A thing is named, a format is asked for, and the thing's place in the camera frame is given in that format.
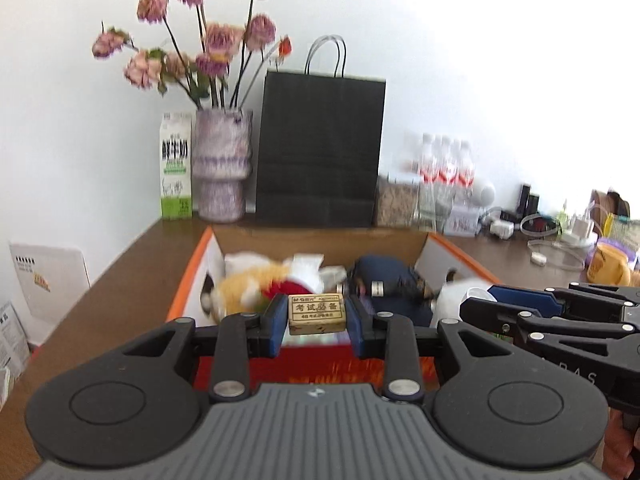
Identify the beige eraser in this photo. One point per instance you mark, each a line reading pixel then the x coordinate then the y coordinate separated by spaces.
pixel 316 315

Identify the black paper bag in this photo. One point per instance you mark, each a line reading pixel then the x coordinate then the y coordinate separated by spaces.
pixel 320 160

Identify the white power adapter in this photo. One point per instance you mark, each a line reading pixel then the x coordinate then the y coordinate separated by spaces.
pixel 501 230

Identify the white round speaker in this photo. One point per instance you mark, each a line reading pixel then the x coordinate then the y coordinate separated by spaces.
pixel 484 193

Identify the purple fuzzy vase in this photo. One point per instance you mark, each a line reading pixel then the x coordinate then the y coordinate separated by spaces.
pixel 220 170

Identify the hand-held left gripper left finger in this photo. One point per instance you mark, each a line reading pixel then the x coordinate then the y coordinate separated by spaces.
pixel 277 330

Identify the person's right hand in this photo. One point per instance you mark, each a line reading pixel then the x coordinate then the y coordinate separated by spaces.
pixel 620 450

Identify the dark brown object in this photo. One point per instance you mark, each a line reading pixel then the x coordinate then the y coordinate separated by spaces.
pixel 607 205

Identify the dried pink rose bouquet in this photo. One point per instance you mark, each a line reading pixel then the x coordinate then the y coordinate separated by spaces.
pixel 222 40

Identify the white wall panel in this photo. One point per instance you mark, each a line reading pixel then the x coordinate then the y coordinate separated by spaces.
pixel 47 290

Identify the red artificial rose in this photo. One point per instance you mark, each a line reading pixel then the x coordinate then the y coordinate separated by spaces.
pixel 277 292

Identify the white printed package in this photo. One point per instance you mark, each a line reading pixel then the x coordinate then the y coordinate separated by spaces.
pixel 462 221

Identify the yellow and white plush toy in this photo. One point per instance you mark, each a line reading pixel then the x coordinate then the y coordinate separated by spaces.
pixel 240 285

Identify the clear drinking glass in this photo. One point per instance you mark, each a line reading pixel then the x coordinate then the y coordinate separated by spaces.
pixel 432 210

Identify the white and green milk carton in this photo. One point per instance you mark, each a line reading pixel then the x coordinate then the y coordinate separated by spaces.
pixel 176 170

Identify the clear seed container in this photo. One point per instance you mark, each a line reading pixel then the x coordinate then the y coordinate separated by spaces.
pixel 395 205

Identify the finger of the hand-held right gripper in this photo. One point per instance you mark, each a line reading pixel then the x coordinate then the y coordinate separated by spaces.
pixel 520 299
pixel 495 317

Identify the pale green patterned bag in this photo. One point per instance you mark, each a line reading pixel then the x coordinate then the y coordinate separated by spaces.
pixel 625 235

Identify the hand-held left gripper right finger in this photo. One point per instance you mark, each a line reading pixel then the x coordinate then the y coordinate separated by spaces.
pixel 352 327

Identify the yellow mug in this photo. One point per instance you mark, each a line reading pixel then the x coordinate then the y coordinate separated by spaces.
pixel 607 262

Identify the red cardboard box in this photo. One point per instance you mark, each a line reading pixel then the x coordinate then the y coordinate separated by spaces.
pixel 320 245

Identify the printed paper leaflet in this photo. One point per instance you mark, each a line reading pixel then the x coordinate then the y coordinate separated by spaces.
pixel 10 340

